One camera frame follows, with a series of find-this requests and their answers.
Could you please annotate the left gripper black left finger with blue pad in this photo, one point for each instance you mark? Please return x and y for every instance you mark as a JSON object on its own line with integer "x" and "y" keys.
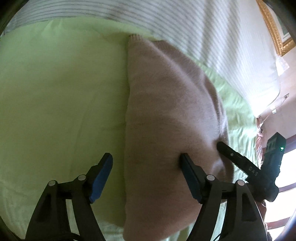
{"x": 50, "y": 218}

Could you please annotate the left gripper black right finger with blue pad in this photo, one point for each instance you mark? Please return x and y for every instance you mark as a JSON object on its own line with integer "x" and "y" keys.
{"x": 242, "y": 219}

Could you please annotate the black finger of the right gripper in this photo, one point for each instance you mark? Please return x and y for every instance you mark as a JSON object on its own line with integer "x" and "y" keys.
{"x": 244, "y": 164}

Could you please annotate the pinkish beige knit sweater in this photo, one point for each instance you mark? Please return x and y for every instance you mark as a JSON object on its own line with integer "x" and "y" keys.
{"x": 173, "y": 108}

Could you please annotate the person's right hand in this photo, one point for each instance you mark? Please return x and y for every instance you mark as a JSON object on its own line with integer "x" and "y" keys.
{"x": 262, "y": 208}

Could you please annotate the pink cloth at bedside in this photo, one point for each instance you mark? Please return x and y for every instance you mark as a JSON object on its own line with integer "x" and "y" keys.
{"x": 259, "y": 140}

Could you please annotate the white striped quilt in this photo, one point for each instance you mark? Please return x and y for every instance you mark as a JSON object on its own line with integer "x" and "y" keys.
{"x": 229, "y": 37}

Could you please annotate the light green bed sheet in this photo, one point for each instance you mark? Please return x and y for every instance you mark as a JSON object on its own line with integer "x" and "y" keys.
{"x": 64, "y": 94}

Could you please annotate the gold picture frame right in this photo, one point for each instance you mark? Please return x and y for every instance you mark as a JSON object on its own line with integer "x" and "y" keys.
{"x": 281, "y": 37}

